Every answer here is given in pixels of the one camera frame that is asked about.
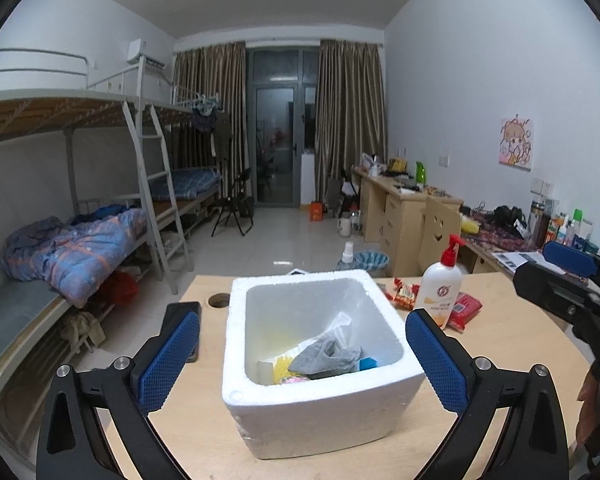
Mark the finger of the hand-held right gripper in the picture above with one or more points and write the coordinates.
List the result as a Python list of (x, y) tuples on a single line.
[(570, 259), (545, 285)]

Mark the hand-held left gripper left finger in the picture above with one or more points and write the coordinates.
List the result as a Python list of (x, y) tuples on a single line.
[(167, 360)]

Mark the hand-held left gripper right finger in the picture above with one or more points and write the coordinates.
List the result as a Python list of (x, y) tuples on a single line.
[(437, 360)]

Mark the grey sock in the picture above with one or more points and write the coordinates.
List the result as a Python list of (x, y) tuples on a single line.
[(325, 357)]

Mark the yellow foam fruit net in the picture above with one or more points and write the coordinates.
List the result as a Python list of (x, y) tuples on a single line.
[(282, 367)]

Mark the white foam box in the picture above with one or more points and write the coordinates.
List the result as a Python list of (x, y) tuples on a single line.
[(320, 410)]

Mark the floral tissue pack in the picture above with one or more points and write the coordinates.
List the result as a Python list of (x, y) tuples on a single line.
[(295, 380)]

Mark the person's right hand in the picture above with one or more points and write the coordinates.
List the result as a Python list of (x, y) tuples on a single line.
[(590, 405)]

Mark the row of toiletry bottles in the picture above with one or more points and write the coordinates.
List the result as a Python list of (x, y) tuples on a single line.
[(565, 227)]

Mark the printed paper sheets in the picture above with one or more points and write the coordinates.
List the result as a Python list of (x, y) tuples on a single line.
[(517, 258)]

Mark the black smartphone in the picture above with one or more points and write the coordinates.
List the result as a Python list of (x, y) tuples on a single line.
[(182, 307)]

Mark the red wet wipes pack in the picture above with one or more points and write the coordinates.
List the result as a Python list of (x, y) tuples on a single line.
[(467, 307)]

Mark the wooden side desk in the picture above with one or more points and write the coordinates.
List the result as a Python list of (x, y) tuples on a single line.
[(485, 260)]

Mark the printed desk cover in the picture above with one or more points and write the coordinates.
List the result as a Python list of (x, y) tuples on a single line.
[(495, 242)]

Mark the white lotion bottle red pump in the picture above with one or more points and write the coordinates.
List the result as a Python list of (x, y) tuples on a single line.
[(440, 290)]

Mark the red snack packet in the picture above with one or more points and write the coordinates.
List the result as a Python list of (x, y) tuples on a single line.
[(405, 294)]

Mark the red cloth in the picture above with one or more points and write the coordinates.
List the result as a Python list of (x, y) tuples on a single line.
[(120, 287)]

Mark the beige clothes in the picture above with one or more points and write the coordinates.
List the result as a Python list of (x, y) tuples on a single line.
[(82, 327)]

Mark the yellow textured object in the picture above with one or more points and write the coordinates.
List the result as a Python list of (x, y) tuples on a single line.
[(470, 223)]

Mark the blue trash bin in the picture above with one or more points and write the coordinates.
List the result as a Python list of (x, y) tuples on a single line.
[(371, 262)]

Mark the wooden chair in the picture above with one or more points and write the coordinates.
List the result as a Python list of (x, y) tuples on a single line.
[(437, 230)]

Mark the blue patterned quilt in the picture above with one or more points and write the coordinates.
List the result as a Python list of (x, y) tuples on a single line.
[(80, 255)]

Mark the small clear spray bottle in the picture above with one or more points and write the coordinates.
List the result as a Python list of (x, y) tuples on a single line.
[(348, 255)]

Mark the wooden desk with drawers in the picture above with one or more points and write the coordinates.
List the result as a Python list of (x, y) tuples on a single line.
[(395, 220)]

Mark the white jug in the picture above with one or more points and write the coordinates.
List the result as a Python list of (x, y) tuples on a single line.
[(344, 226)]

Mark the green bottle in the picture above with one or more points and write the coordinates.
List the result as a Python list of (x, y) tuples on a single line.
[(421, 174)]

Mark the black folding chair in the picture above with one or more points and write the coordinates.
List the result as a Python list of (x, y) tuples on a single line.
[(235, 200)]

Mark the blue checked mattress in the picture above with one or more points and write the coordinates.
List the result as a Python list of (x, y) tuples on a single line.
[(190, 182)]

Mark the white bunk bed ladder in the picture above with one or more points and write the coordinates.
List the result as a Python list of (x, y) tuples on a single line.
[(157, 180)]

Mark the yellow box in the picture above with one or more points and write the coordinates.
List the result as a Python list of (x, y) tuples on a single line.
[(397, 165)]

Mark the orange bag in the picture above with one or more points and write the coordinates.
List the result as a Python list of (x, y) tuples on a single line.
[(316, 212)]

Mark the dark hanging clothes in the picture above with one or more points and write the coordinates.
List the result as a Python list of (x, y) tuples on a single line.
[(210, 125)]

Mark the metal bunk bed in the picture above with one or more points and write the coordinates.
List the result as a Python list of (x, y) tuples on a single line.
[(40, 110), (180, 110)]

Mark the glass balcony door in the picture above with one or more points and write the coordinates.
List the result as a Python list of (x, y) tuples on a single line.
[(280, 125)]

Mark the brown curtain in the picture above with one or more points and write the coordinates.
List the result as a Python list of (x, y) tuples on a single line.
[(210, 85), (350, 110)]

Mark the white air conditioner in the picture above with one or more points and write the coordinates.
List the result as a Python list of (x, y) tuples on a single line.
[(145, 55)]

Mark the white wall socket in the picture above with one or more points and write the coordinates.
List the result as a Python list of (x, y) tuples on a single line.
[(542, 186)]

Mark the cartoon wall poster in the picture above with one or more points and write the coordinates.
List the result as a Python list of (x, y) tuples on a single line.
[(517, 142)]

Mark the white wall switch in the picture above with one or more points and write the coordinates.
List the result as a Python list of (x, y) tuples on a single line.
[(445, 161)]

